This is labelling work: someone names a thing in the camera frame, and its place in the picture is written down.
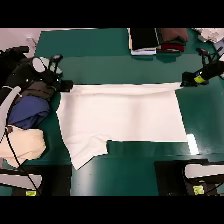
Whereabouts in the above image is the grey garment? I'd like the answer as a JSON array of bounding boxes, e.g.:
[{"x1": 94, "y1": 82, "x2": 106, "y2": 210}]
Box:
[{"x1": 21, "y1": 79, "x2": 62, "y2": 102}]

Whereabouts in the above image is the cream garment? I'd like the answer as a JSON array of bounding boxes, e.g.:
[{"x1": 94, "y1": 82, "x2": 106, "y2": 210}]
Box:
[{"x1": 0, "y1": 125, "x2": 47, "y2": 168}]

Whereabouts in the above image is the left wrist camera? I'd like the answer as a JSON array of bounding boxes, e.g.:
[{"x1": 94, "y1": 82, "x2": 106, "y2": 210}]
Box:
[{"x1": 48, "y1": 54, "x2": 65, "y2": 73}]

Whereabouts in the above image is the blue garment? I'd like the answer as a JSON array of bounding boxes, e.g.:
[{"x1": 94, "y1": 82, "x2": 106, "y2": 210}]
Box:
[{"x1": 7, "y1": 95, "x2": 51, "y2": 131}]

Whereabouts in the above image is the black garment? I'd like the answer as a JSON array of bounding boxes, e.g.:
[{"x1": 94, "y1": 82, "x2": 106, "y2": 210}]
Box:
[{"x1": 129, "y1": 27, "x2": 160, "y2": 51}]

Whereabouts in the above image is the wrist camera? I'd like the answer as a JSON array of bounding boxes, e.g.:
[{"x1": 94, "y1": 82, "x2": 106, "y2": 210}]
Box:
[
  {"x1": 48, "y1": 54, "x2": 65, "y2": 73},
  {"x1": 195, "y1": 47, "x2": 218, "y2": 68}
]

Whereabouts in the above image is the red garment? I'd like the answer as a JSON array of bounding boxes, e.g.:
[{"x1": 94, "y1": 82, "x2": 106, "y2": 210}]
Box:
[{"x1": 159, "y1": 42, "x2": 186, "y2": 54}]

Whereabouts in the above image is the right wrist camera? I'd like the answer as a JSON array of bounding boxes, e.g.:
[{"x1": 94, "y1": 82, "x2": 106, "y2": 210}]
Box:
[{"x1": 195, "y1": 47, "x2": 218, "y2": 68}]

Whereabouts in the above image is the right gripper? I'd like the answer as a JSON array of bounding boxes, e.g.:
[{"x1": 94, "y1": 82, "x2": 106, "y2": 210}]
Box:
[{"x1": 180, "y1": 70, "x2": 210, "y2": 89}]

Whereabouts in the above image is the white T-shirt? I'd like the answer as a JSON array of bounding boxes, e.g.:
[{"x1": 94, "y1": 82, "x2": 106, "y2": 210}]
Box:
[{"x1": 56, "y1": 81, "x2": 190, "y2": 171}]

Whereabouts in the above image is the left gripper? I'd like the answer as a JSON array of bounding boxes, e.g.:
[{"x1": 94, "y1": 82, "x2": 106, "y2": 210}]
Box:
[{"x1": 60, "y1": 79, "x2": 75, "y2": 93}]

